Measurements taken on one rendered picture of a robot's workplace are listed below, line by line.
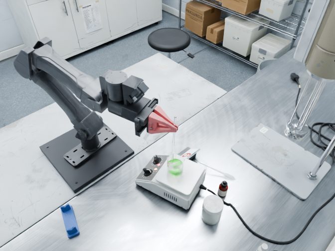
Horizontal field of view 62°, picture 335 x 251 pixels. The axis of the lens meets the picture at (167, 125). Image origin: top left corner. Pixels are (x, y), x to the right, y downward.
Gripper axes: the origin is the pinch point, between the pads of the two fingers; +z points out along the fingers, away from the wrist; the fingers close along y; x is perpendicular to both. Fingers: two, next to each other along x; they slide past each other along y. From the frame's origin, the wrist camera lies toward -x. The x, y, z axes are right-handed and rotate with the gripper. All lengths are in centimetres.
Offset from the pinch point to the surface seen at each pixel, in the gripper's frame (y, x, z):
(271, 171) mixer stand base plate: 21.3, 26.1, 28.8
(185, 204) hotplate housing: -6.0, 23.9, 8.2
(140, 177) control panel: -3.8, 24.9, -9.0
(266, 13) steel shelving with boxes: 226, 59, -14
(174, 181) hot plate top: -3.0, 19.4, 2.6
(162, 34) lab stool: 136, 57, -77
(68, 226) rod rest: -27.2, 28.1, -19.7
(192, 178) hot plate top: 0.7, 19.2, 7.1
